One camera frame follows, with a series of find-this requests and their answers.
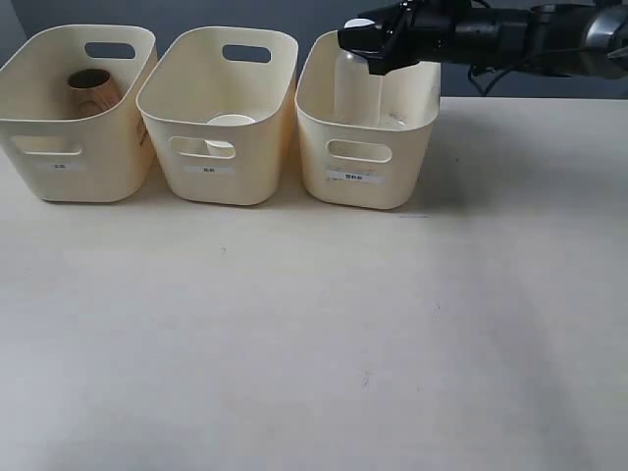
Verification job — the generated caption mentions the white paper cup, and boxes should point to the white paper cup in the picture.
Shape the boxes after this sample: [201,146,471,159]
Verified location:
[205,114,255,159]

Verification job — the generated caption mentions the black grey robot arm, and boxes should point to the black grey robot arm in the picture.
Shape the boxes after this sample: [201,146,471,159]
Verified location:
[338,1,627,79]

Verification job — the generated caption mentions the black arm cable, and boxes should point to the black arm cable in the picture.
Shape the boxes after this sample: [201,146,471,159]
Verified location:
[465,43,628,97]

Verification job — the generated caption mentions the left cream plastic bin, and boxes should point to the left cream plastic bin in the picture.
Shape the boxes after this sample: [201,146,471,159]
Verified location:
[1,25,157,203]

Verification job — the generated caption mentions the middle cream plastic bin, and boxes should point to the middle cream plastic bin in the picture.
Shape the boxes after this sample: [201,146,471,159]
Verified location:
[136,26,298,206]

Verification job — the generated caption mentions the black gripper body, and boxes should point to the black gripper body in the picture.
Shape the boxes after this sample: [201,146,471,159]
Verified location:
[392,1,520,67]

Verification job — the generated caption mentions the right cream plastic bin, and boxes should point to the right cream plastic bin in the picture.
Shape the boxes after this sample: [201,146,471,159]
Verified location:
[295,31,441,209]

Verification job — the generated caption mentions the cream plastic bin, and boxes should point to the cream plastic bin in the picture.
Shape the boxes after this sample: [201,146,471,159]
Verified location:
[136,26,298,206]
[295,31,441,209]
[1,25,157,203]

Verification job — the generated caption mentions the brown wooden cup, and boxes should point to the brown wooden cup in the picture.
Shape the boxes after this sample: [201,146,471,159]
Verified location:
[67,69,123,119]

